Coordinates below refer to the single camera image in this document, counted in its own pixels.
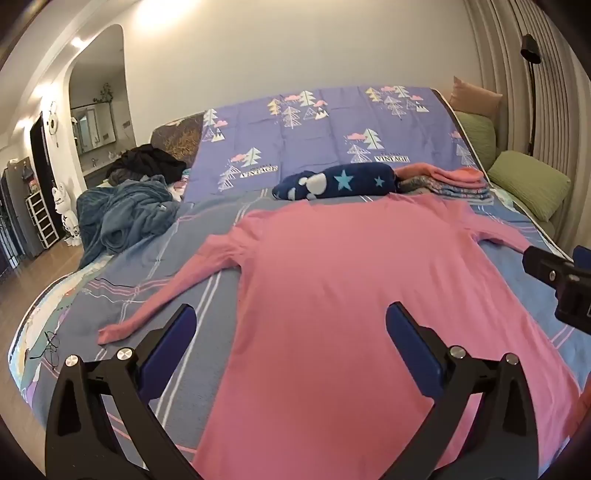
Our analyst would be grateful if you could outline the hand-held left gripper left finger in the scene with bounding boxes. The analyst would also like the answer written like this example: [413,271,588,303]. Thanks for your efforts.
[45,304,204,480]

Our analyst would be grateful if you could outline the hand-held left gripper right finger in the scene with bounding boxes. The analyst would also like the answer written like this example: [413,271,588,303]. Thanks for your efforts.
[385,302,541,480]

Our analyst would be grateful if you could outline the pink long-sleeve shirt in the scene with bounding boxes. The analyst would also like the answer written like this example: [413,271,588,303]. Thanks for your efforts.
[97,194,583,480]

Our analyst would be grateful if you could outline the stack of folded clothes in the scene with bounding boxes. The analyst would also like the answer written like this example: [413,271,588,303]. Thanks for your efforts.
[394,162,492,205]

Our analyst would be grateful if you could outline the heap of black clothes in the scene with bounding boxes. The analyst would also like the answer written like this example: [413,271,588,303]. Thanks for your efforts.
[105,143,188,183]

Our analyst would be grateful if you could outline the blue striped bed cover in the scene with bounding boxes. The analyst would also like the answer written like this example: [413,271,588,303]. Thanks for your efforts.
[9,187,591,480]

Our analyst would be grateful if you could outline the large green pillow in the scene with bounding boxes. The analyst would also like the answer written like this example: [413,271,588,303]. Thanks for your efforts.
[487,150,572,221]

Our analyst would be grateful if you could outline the eyeglasses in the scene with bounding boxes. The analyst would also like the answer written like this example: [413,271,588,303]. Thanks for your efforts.
[28,330,61,370]

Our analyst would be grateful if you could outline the pastel printed bed sheet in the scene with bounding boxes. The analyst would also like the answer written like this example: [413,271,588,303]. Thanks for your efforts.
[8,265,100,407]

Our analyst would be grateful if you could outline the beige curtain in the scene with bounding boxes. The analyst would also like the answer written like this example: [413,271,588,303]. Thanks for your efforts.
[464,0,591,259]

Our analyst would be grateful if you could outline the crumpled blue-grey blanket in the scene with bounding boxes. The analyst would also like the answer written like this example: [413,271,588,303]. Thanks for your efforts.
[76,174,185,268]

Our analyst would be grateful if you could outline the small green pillow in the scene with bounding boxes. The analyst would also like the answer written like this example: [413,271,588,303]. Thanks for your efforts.
[455,113,497,160]

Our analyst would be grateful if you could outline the navy star-print fleece blanket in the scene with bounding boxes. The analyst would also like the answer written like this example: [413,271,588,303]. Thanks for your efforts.
[272,162,402,201]

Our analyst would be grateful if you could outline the white drawer cart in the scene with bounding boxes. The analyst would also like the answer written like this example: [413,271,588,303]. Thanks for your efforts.
[25,187,61,250]

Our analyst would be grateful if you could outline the white cat figurine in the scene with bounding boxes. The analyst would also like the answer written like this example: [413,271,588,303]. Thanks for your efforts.
[52,182,80,247]

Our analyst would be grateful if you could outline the beige pink pillow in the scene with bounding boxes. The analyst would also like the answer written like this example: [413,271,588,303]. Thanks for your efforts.
[449,76,503,118]

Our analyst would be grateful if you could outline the dark cabinet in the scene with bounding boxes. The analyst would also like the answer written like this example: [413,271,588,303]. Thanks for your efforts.
[0,157,38,278]

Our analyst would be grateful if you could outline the black floor lamp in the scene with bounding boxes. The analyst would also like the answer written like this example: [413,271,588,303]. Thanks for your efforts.
[521,34,542,158]

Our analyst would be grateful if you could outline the brown patterned cushion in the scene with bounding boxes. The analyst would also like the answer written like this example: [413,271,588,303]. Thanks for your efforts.
[151,112,206,169]

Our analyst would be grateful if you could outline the purple tree-print quilt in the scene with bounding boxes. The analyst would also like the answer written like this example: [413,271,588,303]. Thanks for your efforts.
[184,85,490,204]

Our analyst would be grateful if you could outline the black door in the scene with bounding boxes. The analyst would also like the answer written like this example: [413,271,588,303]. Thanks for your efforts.
[30,111,65,232]

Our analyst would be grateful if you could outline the wall mirror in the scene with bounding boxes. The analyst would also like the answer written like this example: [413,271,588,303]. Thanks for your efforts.
[71,102,116,152]

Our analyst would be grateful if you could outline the wall decoration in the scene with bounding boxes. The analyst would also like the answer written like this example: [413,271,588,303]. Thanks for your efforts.
[46,102,61,148]

